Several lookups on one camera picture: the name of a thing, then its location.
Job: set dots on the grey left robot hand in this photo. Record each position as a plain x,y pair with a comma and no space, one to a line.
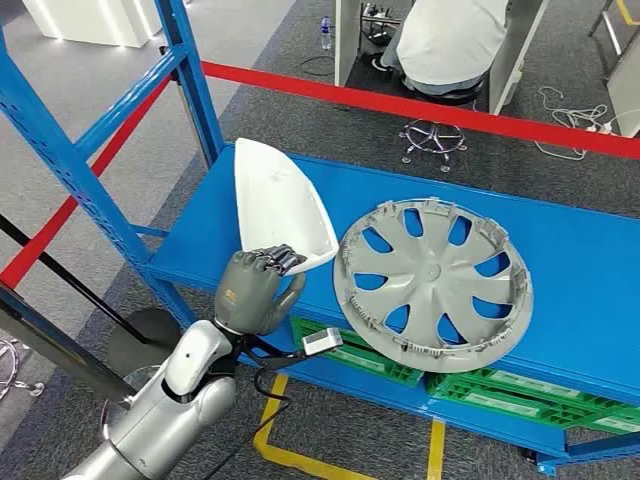
244,298

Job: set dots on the white plastic shell part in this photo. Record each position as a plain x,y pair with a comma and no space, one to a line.
275,199

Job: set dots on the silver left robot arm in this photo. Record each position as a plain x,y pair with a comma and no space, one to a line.
150,424

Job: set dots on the blue metal shelf rack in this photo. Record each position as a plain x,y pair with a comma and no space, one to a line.
575,278

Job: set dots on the green plastic crate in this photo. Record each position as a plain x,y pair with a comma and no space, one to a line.
350,358
500,397

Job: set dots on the thin black bar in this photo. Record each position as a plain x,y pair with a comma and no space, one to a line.
75,281

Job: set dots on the grey plastic hubcap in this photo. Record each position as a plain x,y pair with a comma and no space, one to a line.
430,272

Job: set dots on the clear water bottle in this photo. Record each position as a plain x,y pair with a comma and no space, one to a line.
325,36

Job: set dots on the white office desk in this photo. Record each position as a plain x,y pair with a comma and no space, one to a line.
347,40

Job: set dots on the white lit display plinth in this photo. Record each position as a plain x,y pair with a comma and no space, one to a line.
90,20

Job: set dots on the person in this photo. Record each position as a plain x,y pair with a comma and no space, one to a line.
450,40

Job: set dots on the white board panel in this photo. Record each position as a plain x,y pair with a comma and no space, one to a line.
627,99

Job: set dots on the black camera bracket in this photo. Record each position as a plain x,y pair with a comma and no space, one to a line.
270,361

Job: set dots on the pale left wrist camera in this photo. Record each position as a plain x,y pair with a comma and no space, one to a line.
322,341

